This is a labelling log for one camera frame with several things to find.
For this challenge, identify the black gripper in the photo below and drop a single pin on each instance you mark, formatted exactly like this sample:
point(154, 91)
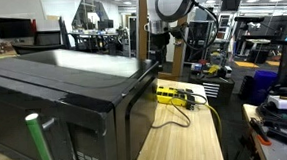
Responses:
point(160, 40)

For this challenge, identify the dark background workbench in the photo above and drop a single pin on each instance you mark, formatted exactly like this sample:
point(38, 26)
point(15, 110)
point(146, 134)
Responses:
point(94, 36)

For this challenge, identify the black bar tool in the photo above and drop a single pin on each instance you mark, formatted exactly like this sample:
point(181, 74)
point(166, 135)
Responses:
point(285, 137)

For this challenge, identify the black monitor beside red object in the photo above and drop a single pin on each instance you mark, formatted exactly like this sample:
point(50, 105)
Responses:
point(11, 27)

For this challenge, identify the red object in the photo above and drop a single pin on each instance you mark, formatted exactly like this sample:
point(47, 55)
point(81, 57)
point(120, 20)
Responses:
point(33, 26)

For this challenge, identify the black ceiling speaker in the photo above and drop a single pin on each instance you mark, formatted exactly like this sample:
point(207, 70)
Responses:
point(230, 3)

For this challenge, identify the black cabinet with white vents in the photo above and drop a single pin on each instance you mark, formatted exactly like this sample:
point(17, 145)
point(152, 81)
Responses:
point(224, 91)

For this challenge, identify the blue and white item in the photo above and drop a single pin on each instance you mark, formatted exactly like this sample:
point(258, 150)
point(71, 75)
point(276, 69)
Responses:
point(197, 67)

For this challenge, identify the black microwave oven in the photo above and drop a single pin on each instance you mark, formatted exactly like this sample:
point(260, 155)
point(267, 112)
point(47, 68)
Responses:
point(66, 81)

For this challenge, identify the yellow floor mat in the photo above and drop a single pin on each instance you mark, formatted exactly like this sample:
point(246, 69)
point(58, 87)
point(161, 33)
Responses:
point(246, 64)
point(273, 63)

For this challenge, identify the small white object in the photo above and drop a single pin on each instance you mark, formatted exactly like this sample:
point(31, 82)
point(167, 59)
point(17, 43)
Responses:
point(228, 72)

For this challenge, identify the yellow power strip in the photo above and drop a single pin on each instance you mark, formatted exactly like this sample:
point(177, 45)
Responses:
point(166, 96)

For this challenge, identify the black equipment rack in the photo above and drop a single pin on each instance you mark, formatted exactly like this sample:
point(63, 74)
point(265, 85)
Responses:
point(197, 40)

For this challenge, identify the green pole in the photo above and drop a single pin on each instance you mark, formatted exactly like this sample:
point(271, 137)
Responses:
point(40, 143)

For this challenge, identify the white box device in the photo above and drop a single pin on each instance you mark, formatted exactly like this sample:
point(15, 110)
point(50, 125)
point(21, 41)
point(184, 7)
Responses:
point(285, 103)

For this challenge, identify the yellow tool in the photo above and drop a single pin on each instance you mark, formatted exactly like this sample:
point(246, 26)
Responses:
point(214, 69)

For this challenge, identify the blue bin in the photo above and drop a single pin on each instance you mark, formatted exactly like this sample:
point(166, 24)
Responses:
point(264, 82)

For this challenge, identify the black bin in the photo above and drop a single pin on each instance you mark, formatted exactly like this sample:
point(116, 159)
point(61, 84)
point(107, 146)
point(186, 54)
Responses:
point(246, 87)

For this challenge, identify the black floor crate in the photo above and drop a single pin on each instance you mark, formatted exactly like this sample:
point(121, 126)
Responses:
point(259, 56)

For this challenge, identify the white shelf frame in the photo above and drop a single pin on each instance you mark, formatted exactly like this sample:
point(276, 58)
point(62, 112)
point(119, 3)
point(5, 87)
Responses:
point(225, 25)

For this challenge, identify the black stand machine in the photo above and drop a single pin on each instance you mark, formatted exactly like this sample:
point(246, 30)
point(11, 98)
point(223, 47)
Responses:
point(248, 19)

